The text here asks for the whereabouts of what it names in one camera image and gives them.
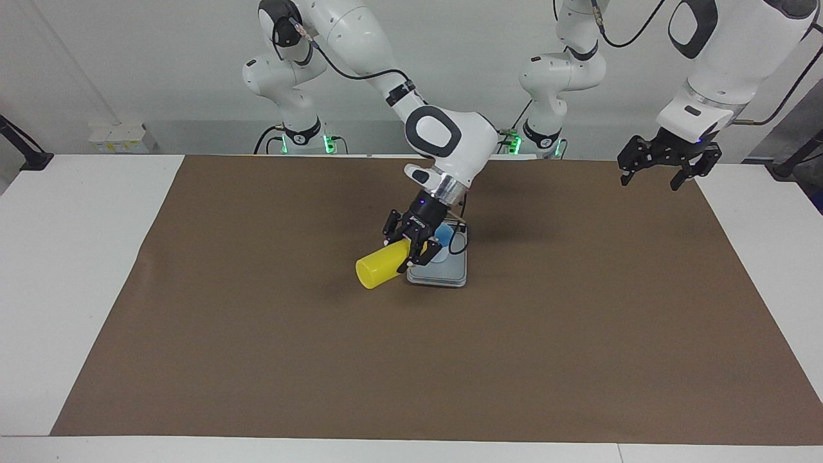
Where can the silver digital kitchen scale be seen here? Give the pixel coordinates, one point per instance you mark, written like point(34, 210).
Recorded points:
point(443, 276)

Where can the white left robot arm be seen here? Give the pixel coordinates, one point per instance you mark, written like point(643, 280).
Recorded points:
point(726, 64)

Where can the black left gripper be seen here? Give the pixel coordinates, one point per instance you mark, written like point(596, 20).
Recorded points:
point(676, 152)

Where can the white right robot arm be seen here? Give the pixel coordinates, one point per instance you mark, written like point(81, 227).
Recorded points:
point(476, 148)

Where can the white wall power strip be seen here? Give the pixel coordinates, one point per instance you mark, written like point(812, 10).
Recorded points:
point(119, 138)

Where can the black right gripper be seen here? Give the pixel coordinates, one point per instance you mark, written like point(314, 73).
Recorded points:
point(421, 218)

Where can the light blue plastic cup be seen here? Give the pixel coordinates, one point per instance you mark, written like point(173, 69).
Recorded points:
point(445, 233)

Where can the black clamp stand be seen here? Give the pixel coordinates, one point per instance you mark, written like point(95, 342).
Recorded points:
point(787, 168)
point(35, 159)

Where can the yellow squeeze bottle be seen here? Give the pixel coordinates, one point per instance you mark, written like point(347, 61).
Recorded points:
point(379, 270)

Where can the brown table mat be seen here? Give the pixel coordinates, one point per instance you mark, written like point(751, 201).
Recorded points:
point(411, 360)

